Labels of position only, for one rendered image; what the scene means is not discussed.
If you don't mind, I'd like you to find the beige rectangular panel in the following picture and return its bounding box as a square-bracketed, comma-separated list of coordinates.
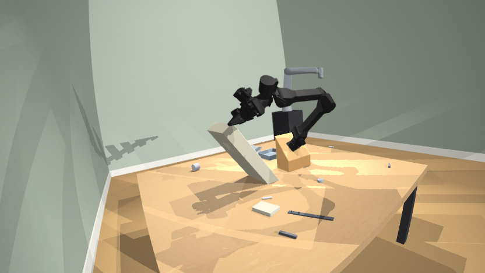
[208, 122, 279, 184]

